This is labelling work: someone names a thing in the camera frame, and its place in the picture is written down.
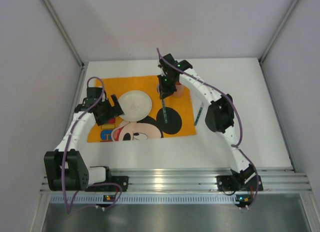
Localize pink plastic cup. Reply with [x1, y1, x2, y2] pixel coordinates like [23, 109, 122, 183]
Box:
[173, 82, 185, 98]

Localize cream round plate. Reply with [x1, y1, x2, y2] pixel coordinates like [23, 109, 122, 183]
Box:
[118, 90, 153, 122]

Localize orange cartoon cloth placemat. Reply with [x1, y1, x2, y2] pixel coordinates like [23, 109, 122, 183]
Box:
[87, 75, 196, 143]

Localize green handled spoon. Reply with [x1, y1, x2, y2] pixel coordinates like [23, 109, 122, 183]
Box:
[157, 84, 168, 124]

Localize green handled fork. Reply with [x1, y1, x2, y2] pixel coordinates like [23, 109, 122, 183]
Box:
[194, 103, 204, 126]

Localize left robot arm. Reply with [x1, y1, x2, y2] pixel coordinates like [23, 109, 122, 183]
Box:
[44, 87, 127, 192]

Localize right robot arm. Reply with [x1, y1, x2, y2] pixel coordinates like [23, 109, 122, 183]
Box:
[158, 54, 260, 191]

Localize left aluminium frame post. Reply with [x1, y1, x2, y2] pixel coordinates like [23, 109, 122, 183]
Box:
[37, 0, 86, 67]

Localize aluminium frame post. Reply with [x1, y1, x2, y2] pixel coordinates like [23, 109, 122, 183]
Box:
[258, 0, 307, 64]
[37, 0, 86, 67]

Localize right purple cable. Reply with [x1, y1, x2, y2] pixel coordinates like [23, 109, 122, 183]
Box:
[156, 48, 260, 210]

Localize purple cable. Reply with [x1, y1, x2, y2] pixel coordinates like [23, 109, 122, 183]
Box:
[156, 48, 260, 210]
[61, 77, 123, 215]

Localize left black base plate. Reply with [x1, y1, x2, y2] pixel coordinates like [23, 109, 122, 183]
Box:
[85, 176, 129, 192]

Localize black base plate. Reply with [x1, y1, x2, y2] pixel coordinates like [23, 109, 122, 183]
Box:
[85, 176, 129, 192]
[216, 175, 264, 193]

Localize perforated cable duct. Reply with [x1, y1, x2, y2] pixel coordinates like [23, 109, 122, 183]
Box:
[49, 193, 253, 204]

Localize right aluminium frame post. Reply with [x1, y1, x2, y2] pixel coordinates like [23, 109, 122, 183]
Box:
[258, 0, 307, 64]

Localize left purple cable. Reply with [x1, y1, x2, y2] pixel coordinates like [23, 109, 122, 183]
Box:
[61, 77, 123, 215]

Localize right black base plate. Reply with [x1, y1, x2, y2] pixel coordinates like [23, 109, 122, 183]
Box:
[216, 175, 264, 193]

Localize aluminium mounting rail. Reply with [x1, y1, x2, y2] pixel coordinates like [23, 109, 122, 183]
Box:
[39, 167, 312, 193]

